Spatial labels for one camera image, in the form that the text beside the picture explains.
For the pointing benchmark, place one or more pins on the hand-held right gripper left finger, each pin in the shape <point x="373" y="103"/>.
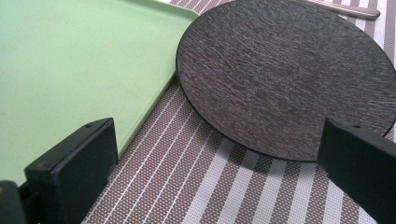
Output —
<point x="74" y="174"/>

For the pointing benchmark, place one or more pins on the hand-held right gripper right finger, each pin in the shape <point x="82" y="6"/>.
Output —
<point x="361" y="165"/>

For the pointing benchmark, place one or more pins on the light green tray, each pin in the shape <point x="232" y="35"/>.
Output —
<point x="68" y="68"/>

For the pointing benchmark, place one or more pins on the dark round slate plate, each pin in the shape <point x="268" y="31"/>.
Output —
<point x="280" y="77"/>

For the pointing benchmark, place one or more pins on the brown striped woven placemat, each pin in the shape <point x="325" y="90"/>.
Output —
<point x="193" y="186"/>

